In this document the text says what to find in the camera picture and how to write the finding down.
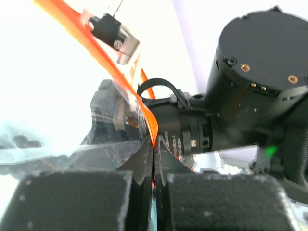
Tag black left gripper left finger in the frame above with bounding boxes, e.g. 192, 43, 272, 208
0, 139, 153, 231

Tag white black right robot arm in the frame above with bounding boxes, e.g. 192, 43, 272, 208
137, 7, 308, 203

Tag clear zip bag orange seal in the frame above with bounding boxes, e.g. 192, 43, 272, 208
0, 0, 159, 174

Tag dark blue fake grapes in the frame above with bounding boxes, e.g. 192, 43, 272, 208
13, 135, 42, 148

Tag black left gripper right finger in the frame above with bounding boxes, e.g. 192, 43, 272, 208
155, 138, 296, 231

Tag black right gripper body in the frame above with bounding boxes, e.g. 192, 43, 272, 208
90, 79, 213, 155

